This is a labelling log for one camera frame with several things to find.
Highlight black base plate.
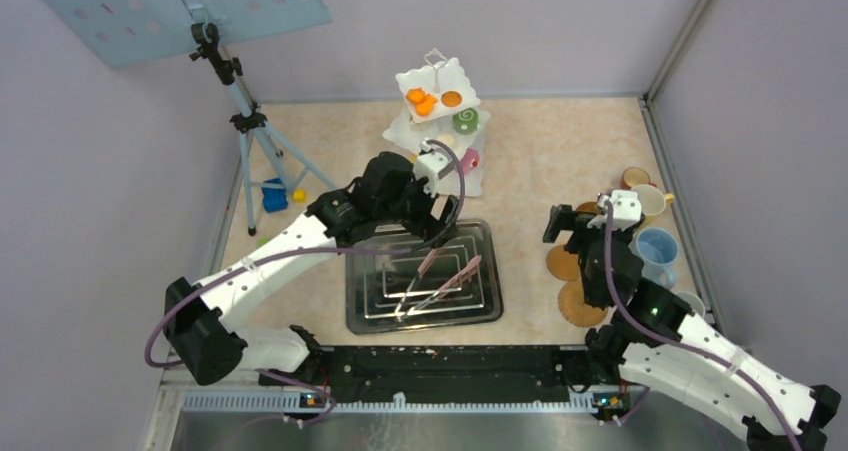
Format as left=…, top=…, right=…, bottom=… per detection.
left=287, top=345, right=626, bottom=404

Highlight stainless steel tray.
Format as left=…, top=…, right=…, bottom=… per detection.
left=346, top=219, right=504, bottom=336

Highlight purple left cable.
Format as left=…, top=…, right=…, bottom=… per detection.
left=144, top=138, right=467, bottom=428

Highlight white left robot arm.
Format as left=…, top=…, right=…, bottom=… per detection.
left=152, top=140, right=465, bottom=386

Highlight white three-tier dessert stand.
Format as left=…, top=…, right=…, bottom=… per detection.
left=382, top=48, right=491, bottom=197

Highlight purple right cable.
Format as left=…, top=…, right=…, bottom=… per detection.
left=599, top=199, right=803, bottom=451

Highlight green roll cake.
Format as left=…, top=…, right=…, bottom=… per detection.
left=452, top=108, right=480, bottom=135

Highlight orange round cookie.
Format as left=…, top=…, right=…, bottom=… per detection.
left=440, top=91, right=463, bottom=108

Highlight light blue music stand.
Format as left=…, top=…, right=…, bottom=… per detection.
left=14, top=0, right=339, bottom=237

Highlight brown coaster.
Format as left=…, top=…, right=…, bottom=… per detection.
left=575, top=202, right=599, bottom=215
left=546, top=245, right=581, bottom=281

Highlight white cable duct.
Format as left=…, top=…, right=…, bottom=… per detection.
left=182, top=390, right=597, bottom=414

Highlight blue mug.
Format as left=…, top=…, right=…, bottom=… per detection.
left=631, top=227, right=680, bottom=289

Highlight blue toy block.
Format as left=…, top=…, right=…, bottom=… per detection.
left=260, top=178, right=289, bottom=213

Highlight purple cable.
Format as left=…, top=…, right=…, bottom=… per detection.
left=599, top=199, right=803, bottom=451
left=144, top=138, right=467, bottom=428

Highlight metal tongs with pink tips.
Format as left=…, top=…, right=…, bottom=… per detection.
left=392, top=248, right=482, bottom=322

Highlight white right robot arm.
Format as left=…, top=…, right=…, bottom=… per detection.
left=543, top=205, right=841, bottom=450

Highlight yellow toy block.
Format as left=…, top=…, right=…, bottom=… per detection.
left=292, top=188, right=307, bottom=203

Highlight orange fish cake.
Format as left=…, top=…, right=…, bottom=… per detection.
left=405, top=88, right=427, bottom=105
left=415, top=94, right=438, bottom=117

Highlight yellow mug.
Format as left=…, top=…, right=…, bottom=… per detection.
left=631, top=184, right=676, bottom=226

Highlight woven coaster front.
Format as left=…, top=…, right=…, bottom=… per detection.
left=558, top=281, right=608, bottom=328

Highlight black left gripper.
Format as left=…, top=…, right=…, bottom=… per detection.
left=376, top=167, right=459, bottom=248

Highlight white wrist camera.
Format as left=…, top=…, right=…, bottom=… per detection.
left=597, top=189, right=642, bottom=231
left=413, top=140, right=460, bottom=198

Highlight pink cake slice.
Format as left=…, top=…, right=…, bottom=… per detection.
left=461, top=147, right=480, bottom=175

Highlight white round bun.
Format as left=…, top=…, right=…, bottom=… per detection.
left=436, top=134, right=455, bottom=148

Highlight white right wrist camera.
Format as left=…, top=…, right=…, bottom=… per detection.
left=597, top=189, right=642, bottom=231

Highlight brown coaster back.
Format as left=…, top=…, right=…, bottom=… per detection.
left=575, top=202, right=599, bottom=215

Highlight brown mug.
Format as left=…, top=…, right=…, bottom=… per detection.
left=619, top=167, right=656, bottom=189

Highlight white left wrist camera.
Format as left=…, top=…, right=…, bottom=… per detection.
left=413, top=140, right=460, bottom=198

